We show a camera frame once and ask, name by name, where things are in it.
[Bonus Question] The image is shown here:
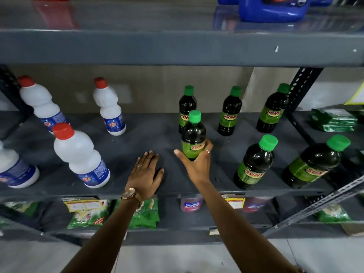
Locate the person's right hand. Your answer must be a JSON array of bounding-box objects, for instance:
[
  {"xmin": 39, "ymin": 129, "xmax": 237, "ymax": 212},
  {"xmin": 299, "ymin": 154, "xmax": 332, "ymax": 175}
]
[{"xmin": 173, "ymin": 139, "xmax": 214, "ymax": 186}]

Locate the person's left hand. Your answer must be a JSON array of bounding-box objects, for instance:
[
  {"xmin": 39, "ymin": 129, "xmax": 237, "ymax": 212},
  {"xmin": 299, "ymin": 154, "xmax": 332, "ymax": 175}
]
[{"xmin": 125, "ymin": 151, "xmax": 165, "ymax": 200}]

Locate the dark liquid bottle green cap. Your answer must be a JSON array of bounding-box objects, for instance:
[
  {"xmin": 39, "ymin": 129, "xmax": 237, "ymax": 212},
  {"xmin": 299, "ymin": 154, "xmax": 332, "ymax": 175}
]
[{"xmin": 181, "ymin": 110, "xmax": 207, "ymax": 162}]

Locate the person's left forearm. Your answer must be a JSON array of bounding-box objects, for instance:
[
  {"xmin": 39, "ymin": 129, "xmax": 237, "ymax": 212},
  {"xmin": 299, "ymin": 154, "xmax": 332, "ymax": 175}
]
[{"xmin": 61, "ymin": 197, "xmax": 142, "ymax": 273}]

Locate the person's right forearm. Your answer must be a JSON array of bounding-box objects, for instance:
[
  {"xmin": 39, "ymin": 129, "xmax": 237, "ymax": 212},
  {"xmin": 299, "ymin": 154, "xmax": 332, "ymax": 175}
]
[{"xmin": 195, "ymin": 180, "xmax": 302, "ymax": 273}]

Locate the gold wristwatch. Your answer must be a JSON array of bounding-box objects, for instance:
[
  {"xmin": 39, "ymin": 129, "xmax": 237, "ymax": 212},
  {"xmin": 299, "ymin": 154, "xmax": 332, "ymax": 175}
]
[{"xmin": 121, "ymin": 187, "xmax": 143, "ymax": 208}]

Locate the green detergent packet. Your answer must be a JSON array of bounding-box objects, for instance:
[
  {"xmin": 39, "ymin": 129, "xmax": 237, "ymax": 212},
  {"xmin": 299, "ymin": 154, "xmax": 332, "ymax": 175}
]
[
  {"xmin": 114, "ymin": 198, "xmax": 160, "ymax": 229},
  {"xmin": 67, "ymin": 199, "xmax": 111, "ymax": 230},
  {"xmin": 306, "ymin": 196, "xmax": 353, "ymax": 224},
  {"xmin": 4, "ymin": 201, "xmax": 39, "ymax": 218}
]

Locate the white bottle red cap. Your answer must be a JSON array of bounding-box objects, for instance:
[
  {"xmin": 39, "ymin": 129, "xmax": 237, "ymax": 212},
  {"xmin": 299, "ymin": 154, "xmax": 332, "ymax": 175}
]
[
  {"xmin": 93, "ymin": 77, "xmax": 126, "ymax": 136},
  {"xmin": 18, "ymin": 76, "xmax": 70, "ymax": 135},
  {"xmin": 53, "ymin": 123, "xmax": 111, "ymax": 189},
  {"xmin": 0, "ymin": 140, "xmax": 40, "ymax": 188}
]

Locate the yellow white shelf label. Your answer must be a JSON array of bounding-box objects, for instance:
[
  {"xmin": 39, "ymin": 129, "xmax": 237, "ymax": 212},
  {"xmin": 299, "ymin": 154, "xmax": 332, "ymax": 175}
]
[{"xmin": 222, "ymin": 195, "xmax": 246, "ymax": 209}]

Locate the group of dark green-capped bottles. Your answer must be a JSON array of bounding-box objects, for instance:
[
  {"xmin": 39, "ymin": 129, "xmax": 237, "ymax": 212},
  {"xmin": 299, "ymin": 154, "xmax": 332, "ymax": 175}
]
[{"xmin": 179, "ymin": 83, "xmax": 351, "ymax": 190}]

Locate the grey metal shelving rack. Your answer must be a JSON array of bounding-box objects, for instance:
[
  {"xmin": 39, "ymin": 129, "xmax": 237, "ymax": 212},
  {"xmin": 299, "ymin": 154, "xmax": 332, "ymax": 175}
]
[{"xmin": 0, "ymin": 0, "xmax": 364, "ymax": 245}]

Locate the grey perforated metal rack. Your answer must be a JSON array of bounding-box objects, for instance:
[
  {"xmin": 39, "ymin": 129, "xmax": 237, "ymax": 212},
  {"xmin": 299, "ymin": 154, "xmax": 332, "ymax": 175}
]
[{"xmin": 263, "ymin": 67, "xmax": 364, "ymax": 236}]

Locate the green foil packet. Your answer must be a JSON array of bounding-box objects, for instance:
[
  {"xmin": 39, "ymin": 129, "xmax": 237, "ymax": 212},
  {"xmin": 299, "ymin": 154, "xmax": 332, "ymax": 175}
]
[
  {"xmin": 318, "ymin": 121, "xmax": 358, "ymax": 133},
  {"xmin": 309, "ymin": 108, "xmax": 358, "ymax": 123}
]

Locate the large blue plastic jug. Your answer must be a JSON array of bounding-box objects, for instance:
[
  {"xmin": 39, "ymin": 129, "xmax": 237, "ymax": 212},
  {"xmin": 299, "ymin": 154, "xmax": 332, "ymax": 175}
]
[{"xmin": 238, "ymin": 0, "xmax": 312, "ymax": 23}]

